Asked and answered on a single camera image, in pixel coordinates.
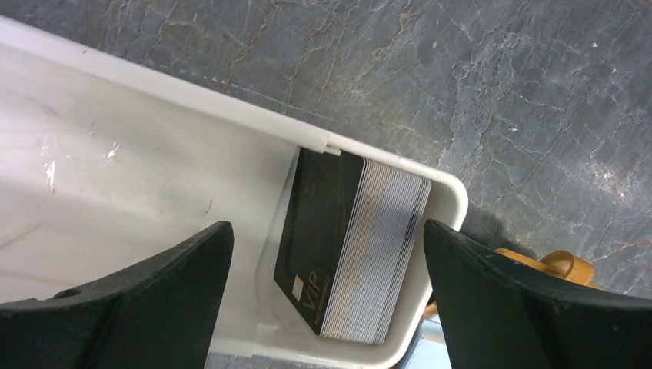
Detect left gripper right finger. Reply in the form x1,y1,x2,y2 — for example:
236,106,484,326
423,220,651,368

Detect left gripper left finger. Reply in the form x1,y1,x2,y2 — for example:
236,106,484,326
1,221,235,368

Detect orange card holder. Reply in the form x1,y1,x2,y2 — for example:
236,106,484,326
422,248,604,319

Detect black credit card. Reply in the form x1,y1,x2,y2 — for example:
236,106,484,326
274,149,364,335

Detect stack of credit cards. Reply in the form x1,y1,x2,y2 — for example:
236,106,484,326
319,159,431,345

